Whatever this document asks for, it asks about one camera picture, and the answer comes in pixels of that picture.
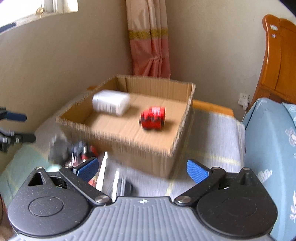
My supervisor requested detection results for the white translucent plastic container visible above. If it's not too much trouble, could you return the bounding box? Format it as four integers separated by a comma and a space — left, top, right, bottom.
92, 90, 130, 116

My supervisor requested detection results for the pink curtain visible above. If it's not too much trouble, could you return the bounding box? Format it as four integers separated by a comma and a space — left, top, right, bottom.
126, 0, 171, 78

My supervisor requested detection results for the brown cardboard box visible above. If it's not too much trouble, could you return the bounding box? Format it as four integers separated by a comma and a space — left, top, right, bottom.
56, 75, 196, 178

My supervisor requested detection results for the wooden bed headboard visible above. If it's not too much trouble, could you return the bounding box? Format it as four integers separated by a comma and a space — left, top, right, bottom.
250, 15, 296, 105

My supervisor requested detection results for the blue floral bed sheet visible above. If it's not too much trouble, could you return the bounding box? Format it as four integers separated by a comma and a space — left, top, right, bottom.
243, 98, 295, 240

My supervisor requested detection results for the black red toy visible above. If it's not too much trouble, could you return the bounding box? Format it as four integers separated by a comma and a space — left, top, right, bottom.
65, 142, 100, 187

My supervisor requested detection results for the white wall plug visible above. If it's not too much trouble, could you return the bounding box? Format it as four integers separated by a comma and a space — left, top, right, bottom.
238, 93, 249, 110

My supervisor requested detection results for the red toy car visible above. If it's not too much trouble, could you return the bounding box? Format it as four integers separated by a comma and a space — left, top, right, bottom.
139, 106, 166, 130

